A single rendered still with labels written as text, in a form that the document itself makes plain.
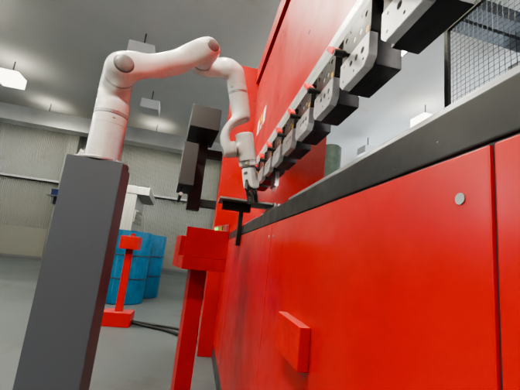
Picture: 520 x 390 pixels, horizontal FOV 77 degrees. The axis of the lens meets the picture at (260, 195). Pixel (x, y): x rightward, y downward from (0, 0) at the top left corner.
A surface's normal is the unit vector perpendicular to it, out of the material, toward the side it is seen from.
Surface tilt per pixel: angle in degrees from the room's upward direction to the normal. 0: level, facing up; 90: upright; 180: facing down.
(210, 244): 90
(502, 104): 90
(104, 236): 90
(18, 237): 90
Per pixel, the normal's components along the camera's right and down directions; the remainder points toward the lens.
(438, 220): -0.98, -0.14
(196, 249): 0.40, -0.13
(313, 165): 0.19, -0.17
